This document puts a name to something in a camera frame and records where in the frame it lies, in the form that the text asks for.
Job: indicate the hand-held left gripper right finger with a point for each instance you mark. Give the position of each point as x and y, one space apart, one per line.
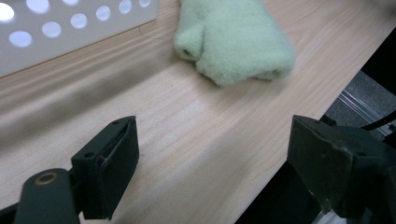
330 168

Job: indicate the aluminium frame rail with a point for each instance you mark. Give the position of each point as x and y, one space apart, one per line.
364 110

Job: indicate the white perforated panel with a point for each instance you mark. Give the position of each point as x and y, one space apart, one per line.
71 34

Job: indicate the light green towel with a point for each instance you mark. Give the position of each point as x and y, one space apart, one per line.
233 40

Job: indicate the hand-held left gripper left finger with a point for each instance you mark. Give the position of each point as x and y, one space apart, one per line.
106 168

